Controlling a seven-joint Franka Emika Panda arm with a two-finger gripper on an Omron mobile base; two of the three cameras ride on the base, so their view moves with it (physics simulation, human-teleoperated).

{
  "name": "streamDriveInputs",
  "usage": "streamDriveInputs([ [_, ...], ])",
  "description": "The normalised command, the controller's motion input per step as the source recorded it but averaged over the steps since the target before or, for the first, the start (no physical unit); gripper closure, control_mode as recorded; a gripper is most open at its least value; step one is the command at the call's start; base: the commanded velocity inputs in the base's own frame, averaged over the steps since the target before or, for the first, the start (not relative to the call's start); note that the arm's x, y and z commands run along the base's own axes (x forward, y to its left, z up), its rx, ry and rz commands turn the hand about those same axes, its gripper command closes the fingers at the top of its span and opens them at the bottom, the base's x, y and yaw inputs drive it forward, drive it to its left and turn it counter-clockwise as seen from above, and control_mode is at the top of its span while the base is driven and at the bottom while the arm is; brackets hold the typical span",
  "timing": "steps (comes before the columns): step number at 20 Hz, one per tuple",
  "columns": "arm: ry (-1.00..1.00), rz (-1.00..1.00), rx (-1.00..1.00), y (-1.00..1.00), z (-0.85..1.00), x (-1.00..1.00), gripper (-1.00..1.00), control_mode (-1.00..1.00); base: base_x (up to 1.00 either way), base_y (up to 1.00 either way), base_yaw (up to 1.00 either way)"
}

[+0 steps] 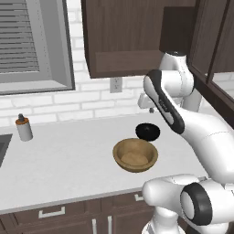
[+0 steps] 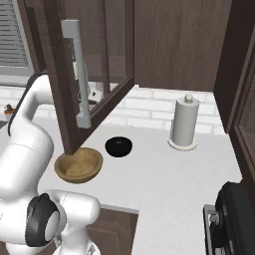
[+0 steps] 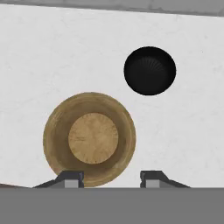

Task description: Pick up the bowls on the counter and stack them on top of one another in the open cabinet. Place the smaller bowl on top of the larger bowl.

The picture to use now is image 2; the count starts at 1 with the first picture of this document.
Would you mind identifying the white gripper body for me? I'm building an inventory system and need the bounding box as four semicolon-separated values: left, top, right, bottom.
79;81;104;103

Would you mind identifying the small black bowl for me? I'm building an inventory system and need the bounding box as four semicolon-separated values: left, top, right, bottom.
105;135;133;158

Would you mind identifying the light wooden bowl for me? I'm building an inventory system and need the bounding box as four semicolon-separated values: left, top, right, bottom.
54;146;105;184

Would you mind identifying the dark wood base cabinet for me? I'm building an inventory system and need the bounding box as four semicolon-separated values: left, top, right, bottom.
53;206;139;255

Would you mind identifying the dark wood tall cabinet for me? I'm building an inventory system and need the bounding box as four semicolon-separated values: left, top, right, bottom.
213;0;255;200

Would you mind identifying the small brown orange object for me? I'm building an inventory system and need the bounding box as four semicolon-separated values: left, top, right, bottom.
3;103;16;123

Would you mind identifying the white paper towel roll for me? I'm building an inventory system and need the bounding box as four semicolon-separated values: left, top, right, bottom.
167;93;200;151

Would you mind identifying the window with grey blinds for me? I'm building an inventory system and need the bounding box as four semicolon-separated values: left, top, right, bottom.
0;0;35;77

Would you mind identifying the steel hob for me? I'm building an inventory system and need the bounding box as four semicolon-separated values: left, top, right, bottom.
202;203;255;255

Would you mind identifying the glass cabinet door dark frame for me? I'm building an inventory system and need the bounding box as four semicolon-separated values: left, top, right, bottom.
42;0;135;156

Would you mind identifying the dark wood wall cabinet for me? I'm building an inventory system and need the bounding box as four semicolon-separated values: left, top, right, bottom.
63;0;234;93

